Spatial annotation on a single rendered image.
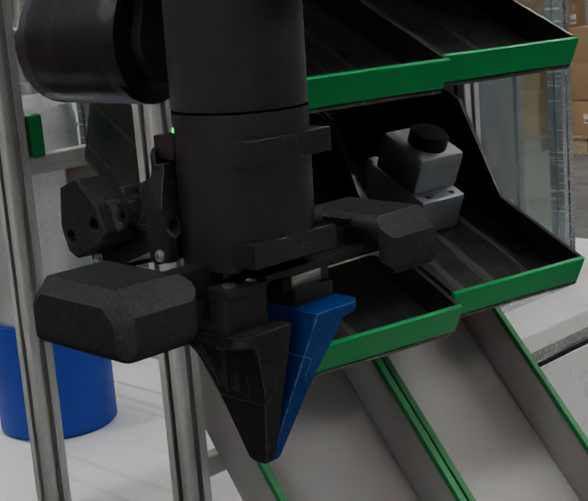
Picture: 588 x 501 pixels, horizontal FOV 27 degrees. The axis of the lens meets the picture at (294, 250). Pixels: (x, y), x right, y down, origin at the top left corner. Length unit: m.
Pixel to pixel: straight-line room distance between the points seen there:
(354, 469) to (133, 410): 0.88
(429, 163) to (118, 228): 0.43
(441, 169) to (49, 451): 0.37
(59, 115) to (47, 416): 0.70
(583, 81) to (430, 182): 8.23
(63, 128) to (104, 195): 1.07
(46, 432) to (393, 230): 0.48
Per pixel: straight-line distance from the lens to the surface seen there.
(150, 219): 0.52
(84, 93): 0.56
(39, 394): 0.97
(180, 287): 0.47
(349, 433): 0.91
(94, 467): 1.56
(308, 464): 0.89
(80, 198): 0.54
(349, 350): 0.77
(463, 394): 1.01
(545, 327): 1.99
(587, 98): 9.16
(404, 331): 0.79
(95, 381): 1.67
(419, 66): 0.78
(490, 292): 0.88
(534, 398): 1.01
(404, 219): 0.56
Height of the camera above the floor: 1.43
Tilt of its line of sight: 12 degrees down
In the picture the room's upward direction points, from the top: 5 degrees counter-clockwise
